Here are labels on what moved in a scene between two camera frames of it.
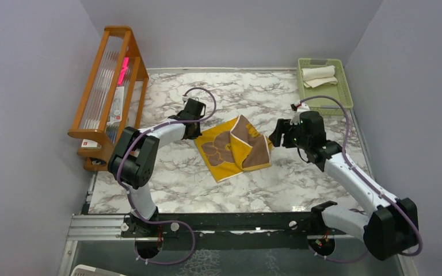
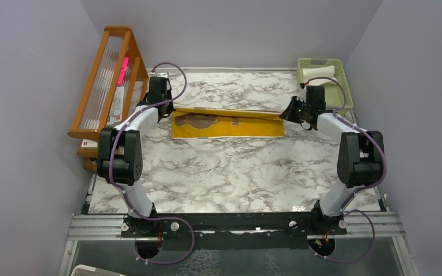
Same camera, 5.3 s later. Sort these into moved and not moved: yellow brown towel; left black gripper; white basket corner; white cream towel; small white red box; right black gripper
Moved: left black gripper; yellow brown towel; right black gripper
Not moved: small white red box; white basket corner; white cream towel
